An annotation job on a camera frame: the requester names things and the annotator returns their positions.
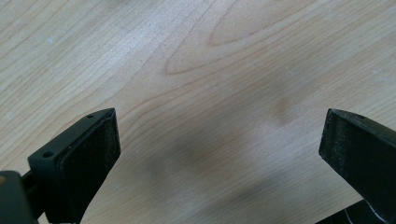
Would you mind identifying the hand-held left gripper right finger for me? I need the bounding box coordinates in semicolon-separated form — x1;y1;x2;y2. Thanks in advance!
318;107;396;224

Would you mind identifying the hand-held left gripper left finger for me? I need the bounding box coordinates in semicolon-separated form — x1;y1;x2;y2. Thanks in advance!
27;107;121;224

